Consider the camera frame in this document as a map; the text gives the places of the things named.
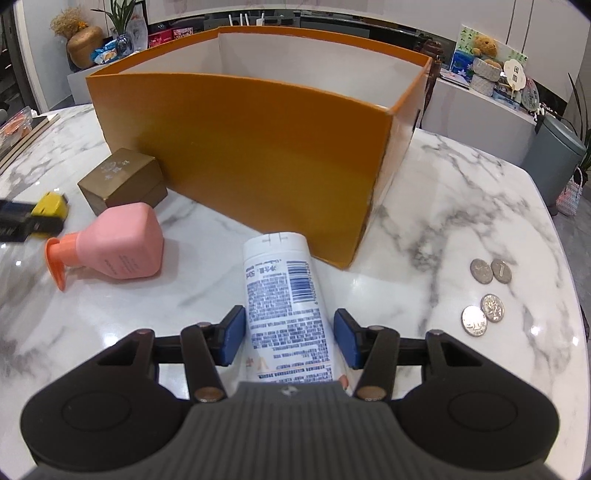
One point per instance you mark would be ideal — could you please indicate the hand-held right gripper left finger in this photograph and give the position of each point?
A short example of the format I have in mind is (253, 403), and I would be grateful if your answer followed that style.
(233, 334)

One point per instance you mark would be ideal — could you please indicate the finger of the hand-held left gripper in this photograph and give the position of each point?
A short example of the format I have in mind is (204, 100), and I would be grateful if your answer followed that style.
(14, 207)
(32, 227)

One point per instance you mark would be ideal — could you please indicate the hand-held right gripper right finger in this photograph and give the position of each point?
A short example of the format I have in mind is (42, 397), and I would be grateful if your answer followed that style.
(346, 339)

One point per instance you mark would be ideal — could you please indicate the small yellow block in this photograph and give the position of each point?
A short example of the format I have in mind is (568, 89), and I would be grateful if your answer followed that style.
(51, 205)

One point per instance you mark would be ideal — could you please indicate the white printed tube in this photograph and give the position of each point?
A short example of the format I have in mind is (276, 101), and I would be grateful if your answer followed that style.
(286, 314)

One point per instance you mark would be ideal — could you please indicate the orange cardboard box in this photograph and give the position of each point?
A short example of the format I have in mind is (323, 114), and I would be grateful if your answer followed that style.
(254, 152)

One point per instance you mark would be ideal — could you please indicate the orange snack in clear tray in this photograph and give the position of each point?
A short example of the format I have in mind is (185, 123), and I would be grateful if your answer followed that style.
(14, 124)

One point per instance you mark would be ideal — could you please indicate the pink pump bottle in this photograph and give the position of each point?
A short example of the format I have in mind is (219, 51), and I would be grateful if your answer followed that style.
(124, 249)

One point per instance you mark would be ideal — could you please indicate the small brown gift box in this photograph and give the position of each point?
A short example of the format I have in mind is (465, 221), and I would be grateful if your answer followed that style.
(124, 182)

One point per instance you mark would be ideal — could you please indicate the silver coin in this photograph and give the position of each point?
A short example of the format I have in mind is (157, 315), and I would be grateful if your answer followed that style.
(474, 321)
(481, 270)
(492, 308)
(502, 270)

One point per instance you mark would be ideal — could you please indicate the gold vase with dry flowers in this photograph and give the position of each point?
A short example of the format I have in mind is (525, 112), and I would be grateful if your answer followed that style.
(85, 46)

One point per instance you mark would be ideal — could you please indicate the blue snack packets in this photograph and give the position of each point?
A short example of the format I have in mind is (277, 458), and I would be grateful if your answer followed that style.
(105, 54)

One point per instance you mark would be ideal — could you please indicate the red gift box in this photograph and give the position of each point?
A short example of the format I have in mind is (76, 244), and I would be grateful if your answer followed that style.
(159, 39)

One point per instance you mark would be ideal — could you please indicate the pink gift box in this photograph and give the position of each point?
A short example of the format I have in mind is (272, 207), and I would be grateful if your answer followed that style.
(183, 33)

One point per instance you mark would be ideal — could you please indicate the white marble television cabinet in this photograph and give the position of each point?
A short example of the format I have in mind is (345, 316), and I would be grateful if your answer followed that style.
(471, 120)

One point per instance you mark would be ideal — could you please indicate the woven pastel basket bag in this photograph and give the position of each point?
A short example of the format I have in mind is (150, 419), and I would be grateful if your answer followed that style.
(571, 196)

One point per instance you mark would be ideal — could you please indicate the grey pedal trash can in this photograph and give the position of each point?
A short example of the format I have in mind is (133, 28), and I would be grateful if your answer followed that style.
(554, 157)

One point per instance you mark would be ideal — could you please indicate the blue tin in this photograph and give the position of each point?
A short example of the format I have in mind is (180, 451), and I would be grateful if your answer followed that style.
(505, 98)

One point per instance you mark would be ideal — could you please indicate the white router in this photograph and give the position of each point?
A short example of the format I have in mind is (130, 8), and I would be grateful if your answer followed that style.
(244, 19)

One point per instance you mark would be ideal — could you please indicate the blue tissue box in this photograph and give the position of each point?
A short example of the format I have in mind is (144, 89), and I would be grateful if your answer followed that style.
(461, 62)

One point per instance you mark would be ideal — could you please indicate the round paper fan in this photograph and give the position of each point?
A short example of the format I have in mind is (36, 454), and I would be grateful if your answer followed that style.
(515, 74)

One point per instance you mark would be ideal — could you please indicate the green picture board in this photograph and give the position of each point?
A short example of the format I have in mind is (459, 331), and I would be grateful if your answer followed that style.
(466, 39)

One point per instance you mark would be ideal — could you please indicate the brown teddy bear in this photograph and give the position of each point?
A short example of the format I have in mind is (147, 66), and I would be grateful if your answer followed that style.
(485, 46)

